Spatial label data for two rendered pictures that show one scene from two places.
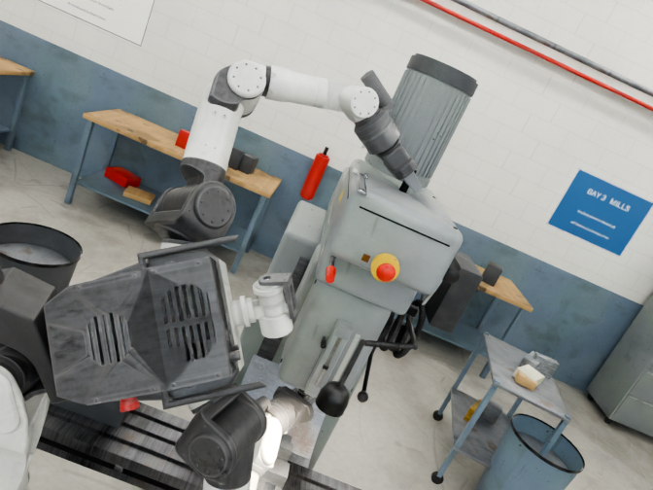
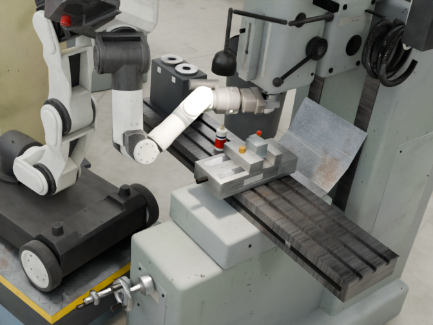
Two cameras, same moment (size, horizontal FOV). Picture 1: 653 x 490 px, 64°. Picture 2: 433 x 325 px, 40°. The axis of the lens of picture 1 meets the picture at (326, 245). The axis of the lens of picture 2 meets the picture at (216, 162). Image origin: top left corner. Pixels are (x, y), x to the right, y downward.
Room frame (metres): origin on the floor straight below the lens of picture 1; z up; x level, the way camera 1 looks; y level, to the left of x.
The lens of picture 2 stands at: (0.12, -1.45, 2.12)
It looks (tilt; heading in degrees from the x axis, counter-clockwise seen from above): 33 degrees down; 53
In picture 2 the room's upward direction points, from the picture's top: 7 degrees clockwise
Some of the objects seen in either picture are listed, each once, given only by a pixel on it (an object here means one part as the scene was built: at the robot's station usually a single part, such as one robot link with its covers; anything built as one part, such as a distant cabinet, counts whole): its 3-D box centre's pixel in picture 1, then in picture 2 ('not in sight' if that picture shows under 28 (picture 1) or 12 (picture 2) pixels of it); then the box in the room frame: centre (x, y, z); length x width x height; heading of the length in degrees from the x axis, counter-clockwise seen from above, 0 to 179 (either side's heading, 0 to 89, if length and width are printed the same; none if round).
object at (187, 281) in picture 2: not in sight; (234, 280); (1.27, -0.12, 0.43); 0.81 x 0.32 x 0.60; 5
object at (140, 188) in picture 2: not in sight; (139, 206); (1.10, 0.40, 0.50); 0.20 x 0.05 x 0.20; 109
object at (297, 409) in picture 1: (284, 411); (241, 100); (1.20, -0.08, 1.23); 0.13 x 0.12 x 0.10; 69
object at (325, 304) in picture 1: (333, 330); (281, 32); (1.29, -0.12, 1.47); 0.21 x 0.19 x 0.32; 95
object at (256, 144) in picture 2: not in sight; (256, 147); (1.29, -0.09, 1.04); 0.06 x 0.05 x 0.06; 93
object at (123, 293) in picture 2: not in sight; (132, 290); (0.79, -0.15, 0.63); 0.16 x 0.12 x 0.12; 5
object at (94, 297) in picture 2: not in sight; (104, 293); (0.75, -0.02, 0.51); 0.22 x 0.06 x 0.06; 5
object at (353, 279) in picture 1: (366, 259); not in sight; (1.33, -0.11, 1.68); 0.34 x 0.24 x 0.10; 5
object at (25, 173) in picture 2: not in sight; (48, 169); (0.76, 0.58, 0.68); 0.21 x 0.20 x 0.13; 109
